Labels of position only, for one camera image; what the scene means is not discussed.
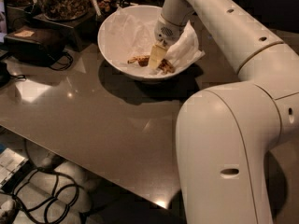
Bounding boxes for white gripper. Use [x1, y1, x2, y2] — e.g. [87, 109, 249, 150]
[148, 15, 185, 69]

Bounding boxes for glass jar of nuts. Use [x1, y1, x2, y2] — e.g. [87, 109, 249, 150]
[37, 0, 90, 21]

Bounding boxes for black box device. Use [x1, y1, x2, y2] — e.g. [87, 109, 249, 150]
[4, 26, 65, 67]

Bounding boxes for dark metal stand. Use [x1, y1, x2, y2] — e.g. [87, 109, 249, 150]
[34, 9, 98, 51]

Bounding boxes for brown overripe banana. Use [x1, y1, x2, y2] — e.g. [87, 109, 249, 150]
[127, 55, 175, 74]

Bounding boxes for black floor cables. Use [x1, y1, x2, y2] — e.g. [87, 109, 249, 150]
[10, 166, 92, 224]

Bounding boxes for white paper liner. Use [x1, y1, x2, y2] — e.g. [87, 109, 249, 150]
[107, 5, 206, 78]

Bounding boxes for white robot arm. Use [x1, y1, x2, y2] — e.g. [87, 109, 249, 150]
[156, 0, 299, 224]

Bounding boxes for white patterned box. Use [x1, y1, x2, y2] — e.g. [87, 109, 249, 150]
[0, 148, 28, 189]

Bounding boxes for black cable on table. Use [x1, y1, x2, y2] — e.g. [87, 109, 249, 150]
[48, 50, 75, 72]

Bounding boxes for white ceramic bowl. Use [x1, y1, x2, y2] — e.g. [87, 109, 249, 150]
[97, 5, 200, 85]

